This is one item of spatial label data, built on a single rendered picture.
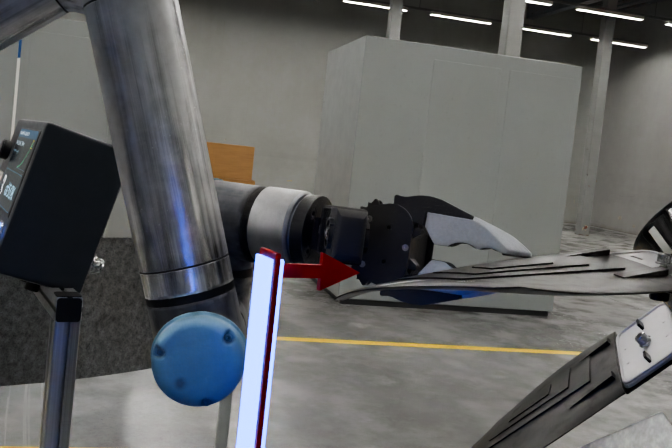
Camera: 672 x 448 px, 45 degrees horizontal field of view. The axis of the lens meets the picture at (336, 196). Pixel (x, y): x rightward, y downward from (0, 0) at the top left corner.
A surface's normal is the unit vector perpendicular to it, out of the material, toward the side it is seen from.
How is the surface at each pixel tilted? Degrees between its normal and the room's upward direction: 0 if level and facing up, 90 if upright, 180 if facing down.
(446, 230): 84
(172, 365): 90
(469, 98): 90
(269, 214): 66
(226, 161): 90
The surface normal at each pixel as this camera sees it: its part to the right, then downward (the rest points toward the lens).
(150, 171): -0.11, 0.11
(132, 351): 0.76, 0.11
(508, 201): 0.23, 0.07
